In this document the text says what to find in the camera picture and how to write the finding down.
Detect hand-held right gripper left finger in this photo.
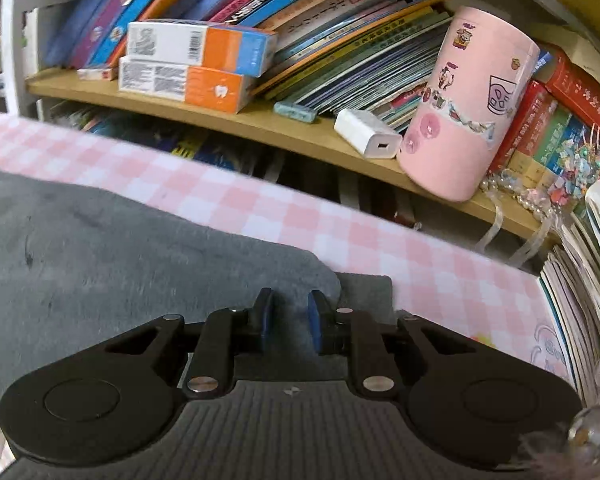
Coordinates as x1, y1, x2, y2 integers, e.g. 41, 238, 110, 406
101, 287, 275, 400

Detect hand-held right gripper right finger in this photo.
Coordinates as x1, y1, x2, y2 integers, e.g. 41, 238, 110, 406
306, 290, 481, 401

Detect grey knit sweater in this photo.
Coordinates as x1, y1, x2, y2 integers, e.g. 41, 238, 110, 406
0, 167, 396, 428

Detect pink checked tablecloth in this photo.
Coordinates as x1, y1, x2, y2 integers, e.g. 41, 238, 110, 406
0, 108, 586, 480

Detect dark lower shelf books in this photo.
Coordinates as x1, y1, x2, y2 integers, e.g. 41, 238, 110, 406
52, 104, 286, 181

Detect wooden bookshelf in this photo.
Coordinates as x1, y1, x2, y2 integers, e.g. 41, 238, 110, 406
0, 0, 600, 261

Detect white charger plug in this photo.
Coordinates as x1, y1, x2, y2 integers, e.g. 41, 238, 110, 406
334, 108, 403, 160

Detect light blue eraser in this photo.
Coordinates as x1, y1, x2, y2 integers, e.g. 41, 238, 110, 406
273, 101, 317, 123

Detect row of colourful books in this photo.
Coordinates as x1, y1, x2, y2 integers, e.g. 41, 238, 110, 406
45, 0, 453, 133

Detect stack of magazines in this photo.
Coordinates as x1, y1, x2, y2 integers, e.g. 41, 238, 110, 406
537, 180, 600, 406

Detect fluffy charm with clear ball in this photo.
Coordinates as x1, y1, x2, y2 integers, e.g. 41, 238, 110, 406
520, 345, 600, 480

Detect orange white blue-ended box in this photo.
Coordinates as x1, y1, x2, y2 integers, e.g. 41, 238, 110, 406
125, 20, 278, 78

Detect red slim book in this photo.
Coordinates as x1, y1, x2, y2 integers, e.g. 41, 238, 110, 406
487, 80, 558, 176

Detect green slim book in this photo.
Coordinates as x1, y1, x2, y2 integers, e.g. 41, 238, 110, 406
510, 105, 573, 181

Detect small white pink box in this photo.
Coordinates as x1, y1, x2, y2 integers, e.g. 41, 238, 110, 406
77, 66, 119, 82

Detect colourful beaded ornament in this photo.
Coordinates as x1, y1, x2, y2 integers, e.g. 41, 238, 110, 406
475, 125, 600, 268

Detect red thick book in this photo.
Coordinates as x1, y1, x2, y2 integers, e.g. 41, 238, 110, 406
532, 45, 600, 136

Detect white shelf frame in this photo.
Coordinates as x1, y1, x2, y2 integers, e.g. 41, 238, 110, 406
0, 0, 81, 121

